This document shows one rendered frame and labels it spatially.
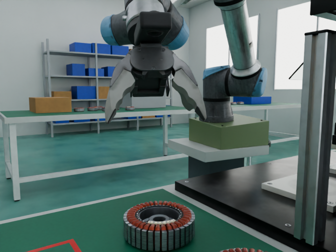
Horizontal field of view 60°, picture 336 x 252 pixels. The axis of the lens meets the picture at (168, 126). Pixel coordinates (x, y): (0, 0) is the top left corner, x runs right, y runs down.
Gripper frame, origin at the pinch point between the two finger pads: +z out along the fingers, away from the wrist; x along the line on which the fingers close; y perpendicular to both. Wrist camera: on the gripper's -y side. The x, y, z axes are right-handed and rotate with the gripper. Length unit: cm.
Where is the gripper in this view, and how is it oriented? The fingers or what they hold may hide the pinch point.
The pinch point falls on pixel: (158, 120)
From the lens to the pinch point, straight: 43.4
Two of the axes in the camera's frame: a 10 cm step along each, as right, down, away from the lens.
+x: -9.8, 0.4, -1.7
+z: 1.1, 8.9, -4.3
